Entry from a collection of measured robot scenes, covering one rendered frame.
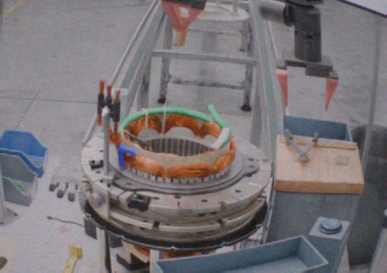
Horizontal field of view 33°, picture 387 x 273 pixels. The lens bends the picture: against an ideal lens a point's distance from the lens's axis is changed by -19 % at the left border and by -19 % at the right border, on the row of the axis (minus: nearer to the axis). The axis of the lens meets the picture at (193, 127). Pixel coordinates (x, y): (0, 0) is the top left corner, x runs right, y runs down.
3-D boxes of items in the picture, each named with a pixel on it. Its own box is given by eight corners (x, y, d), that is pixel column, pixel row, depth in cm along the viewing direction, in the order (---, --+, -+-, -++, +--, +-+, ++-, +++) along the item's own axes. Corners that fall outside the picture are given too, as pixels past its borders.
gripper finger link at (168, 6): (154, 35, 115) (161, -9, 109) (164, 12, 120) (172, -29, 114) (198, 43, 115) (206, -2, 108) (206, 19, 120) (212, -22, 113)
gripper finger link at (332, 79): (301, 101, 140) (302, 54, 136) (333, 104, 139) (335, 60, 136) (303, 114, 134) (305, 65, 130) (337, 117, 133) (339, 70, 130)
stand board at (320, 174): (275, 145, 149) (276, 134, 148) (354, 152, 148) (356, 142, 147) (274, 191, 131) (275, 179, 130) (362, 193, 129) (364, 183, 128)
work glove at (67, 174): (60, 157, 196) (60, 149, 195) (98, 163, 195) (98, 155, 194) (44, 196, 173) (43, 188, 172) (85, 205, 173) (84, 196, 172)
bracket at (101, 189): (101, 206, 119) (100, 179, 117) (116, 215, 117) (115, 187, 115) (93, 209, 118) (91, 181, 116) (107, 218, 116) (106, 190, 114)
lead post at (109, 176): (102, 183, 117) (102, 113, 112) (105, 176, 119) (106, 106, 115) (112, 185, 117) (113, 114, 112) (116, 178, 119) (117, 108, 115)
